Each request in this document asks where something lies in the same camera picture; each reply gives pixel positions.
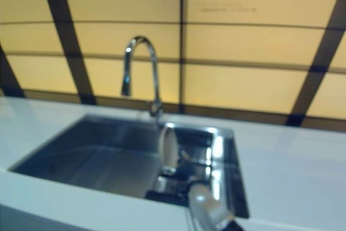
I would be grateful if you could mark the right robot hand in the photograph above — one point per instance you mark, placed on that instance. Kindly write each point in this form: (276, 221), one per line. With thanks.
(190, 172)

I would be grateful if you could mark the beige round plate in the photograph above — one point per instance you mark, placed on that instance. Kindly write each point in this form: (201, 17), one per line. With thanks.
(169, 150)

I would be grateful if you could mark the black steel dish rack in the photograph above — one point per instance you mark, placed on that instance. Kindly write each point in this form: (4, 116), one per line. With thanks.
(205, 144)

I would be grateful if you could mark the stainless steel sink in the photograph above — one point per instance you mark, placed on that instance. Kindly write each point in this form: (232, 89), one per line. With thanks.
(94, 155)

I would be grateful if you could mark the chrome gooseneck faucet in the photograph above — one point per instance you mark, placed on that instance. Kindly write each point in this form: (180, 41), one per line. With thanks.
(155, 74)

